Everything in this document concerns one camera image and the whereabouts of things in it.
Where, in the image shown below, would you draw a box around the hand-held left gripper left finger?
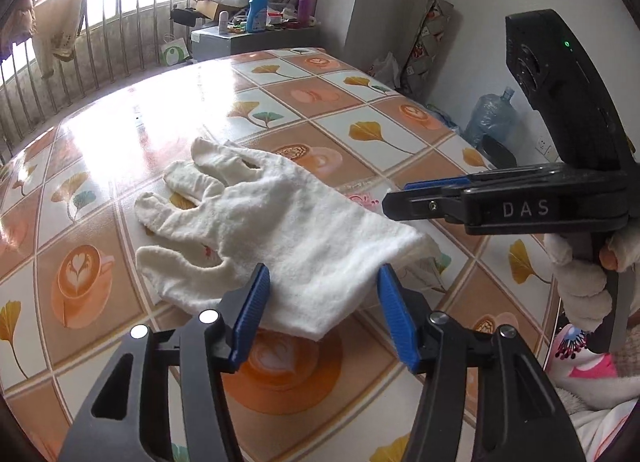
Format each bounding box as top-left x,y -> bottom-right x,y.
59,263 -> 271,462

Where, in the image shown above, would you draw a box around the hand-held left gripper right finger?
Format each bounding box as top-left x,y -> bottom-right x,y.
377,264 -> 586,462

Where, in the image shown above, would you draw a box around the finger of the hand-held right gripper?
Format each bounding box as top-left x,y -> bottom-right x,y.
402,164 -> 566,191
382,189 -> 468,223

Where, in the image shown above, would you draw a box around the white cloth glove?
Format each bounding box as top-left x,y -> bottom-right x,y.
134,137 -> 436,343

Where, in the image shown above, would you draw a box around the person's right hand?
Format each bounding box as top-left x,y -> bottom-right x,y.
542,229 -> 640,333

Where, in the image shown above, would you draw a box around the dark grey rice cooker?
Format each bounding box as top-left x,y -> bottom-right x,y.
480,134 -> 518,170

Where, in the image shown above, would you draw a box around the large water jug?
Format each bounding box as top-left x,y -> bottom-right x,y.
462,86 -> 516,147

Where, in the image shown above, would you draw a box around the folded printed mat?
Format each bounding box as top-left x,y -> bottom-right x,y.
400,0 -> 456,97

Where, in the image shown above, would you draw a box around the floral pyjama clothing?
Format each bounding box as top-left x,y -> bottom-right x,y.
545,322 -> 640,462

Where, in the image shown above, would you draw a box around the printed tile tablecloth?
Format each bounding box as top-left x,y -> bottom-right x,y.
0,46 -> 566,462

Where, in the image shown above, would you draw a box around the grey cabinet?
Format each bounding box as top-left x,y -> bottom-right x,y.
191,24 -> 321,62

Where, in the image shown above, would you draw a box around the blue detergent bottle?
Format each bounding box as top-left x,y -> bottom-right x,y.
247,0 -> 268,32

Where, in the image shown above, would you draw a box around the white green paper bag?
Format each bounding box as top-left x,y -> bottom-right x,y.
160,34 -> 192,66

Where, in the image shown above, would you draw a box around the cardboard box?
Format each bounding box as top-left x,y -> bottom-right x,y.
192,0 -> 251,20

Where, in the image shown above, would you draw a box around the black box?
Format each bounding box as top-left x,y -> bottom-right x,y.
170,6 -> 201,27

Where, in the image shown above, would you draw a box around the metal railing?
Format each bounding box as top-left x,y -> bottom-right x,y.
0,0 -> 241,153

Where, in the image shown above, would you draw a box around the beige hanging pants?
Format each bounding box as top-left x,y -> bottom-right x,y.
32,0 -> 86,77

